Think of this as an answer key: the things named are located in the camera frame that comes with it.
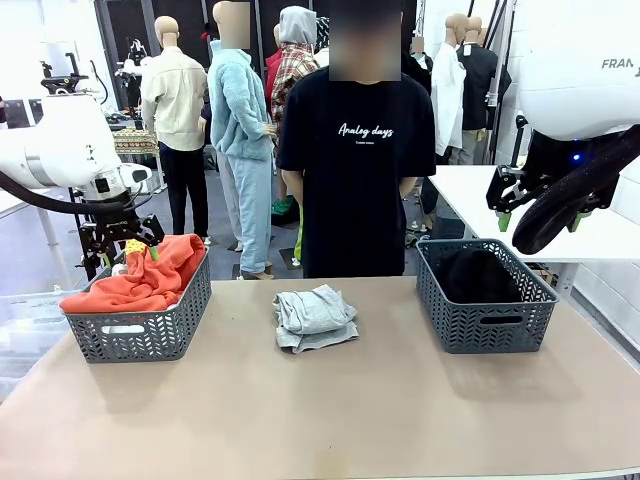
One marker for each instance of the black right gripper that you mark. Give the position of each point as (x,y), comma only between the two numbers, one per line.
(550,160)

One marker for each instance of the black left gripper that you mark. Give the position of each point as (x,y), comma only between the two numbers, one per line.
(117,225)

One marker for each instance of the orange garment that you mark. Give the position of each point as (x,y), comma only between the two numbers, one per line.
(150,285)

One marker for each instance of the black garment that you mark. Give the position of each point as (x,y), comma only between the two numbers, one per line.
(475,275)

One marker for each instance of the light grey garment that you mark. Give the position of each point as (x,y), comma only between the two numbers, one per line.
(315,315)

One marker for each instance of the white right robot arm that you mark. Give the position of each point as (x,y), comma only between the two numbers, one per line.
(575,75)

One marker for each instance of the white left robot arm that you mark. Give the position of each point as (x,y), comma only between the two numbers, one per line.
(60,145)

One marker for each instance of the black light stand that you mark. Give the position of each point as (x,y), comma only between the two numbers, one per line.
(520,145)

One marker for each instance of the white table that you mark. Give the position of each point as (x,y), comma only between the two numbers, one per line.
(10,197)
(465,200)

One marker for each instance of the grey plastic lattice basket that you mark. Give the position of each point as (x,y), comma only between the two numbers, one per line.
(150,335)
(460,330)

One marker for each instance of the table with patterned cloth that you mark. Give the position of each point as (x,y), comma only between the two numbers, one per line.
(140,142)

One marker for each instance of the clear plastic storage box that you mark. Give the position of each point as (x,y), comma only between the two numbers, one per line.
(30,320)

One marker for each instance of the mannequin in black jacket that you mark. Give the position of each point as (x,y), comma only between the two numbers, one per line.
(480,85)

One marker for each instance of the mannequin in white shirt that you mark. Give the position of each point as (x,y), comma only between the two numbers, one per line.
(447,100)

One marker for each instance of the mannequin in cream shirt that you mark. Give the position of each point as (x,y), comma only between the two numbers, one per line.
(175,100)

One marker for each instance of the mannequin in blue fleece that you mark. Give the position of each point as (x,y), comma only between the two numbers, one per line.
(237,110)

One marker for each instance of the mannequin in dark clothes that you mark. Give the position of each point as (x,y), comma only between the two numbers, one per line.
(420,65)

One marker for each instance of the person in black t-shirt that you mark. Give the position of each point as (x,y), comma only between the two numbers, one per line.
(355,190)

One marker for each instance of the mannequin in red garment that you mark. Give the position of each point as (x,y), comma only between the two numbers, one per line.
(272,70)

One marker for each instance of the mannequin in hooded plaid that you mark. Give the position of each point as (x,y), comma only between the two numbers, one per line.
(295,65)

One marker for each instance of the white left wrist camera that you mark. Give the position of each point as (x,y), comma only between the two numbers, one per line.
(137,175)

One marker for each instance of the black camera tripod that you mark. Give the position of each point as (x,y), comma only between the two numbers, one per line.
(62,82)

